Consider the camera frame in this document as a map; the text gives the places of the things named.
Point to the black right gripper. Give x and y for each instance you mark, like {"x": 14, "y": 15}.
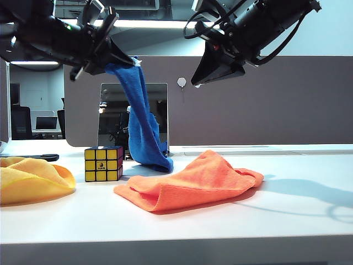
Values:
{"x": 239, "y": 42}

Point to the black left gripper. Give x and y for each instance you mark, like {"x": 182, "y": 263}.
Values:
{"x": 85, "y": 47}

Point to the blue microfiber rag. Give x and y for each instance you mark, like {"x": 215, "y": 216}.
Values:
{"x": 138, "y": 110}

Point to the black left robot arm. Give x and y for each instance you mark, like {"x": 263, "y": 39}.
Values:
{"x": 27, "y": 36}

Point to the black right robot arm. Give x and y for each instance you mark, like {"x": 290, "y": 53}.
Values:
{"x": 275, "y": 16}

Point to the Rubik's cube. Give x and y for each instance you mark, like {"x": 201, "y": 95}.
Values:
{"x": 100, "y": 165}

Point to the orange microfiber rag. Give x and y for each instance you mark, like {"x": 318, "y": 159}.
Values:
{"x": 193, "y": 182}

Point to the yellow microfiber rag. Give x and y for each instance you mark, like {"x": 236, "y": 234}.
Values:
{"x": 27, "y": 182}

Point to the white adhesive hook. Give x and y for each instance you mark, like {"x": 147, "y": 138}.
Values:
{"x": 182, "y": 82}

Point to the long ceiling light strip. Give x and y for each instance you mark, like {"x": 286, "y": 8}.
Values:
{"x": 151, "y": 24}

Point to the silver standing mirror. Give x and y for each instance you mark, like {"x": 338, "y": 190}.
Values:
{"x": 113, "y": 110}

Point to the short ceiling light strip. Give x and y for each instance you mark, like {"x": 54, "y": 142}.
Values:
{"x": 33, "y": 63}

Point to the black office chair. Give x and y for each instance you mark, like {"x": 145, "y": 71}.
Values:
{"x": 20, "y": 124}
{"x": 61, "y": 124}

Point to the black background laptop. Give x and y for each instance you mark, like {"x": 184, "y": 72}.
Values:
{"x": 47, "y": 123}

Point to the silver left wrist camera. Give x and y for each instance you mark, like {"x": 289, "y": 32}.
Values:
{"x": 93, "y": 8}

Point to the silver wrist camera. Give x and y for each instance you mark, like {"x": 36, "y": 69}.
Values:
{"x": 199, "y": 4}
{"x": 93, "y": 8}

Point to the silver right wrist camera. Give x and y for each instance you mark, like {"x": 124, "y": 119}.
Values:
{"x": 199, "y": 4}

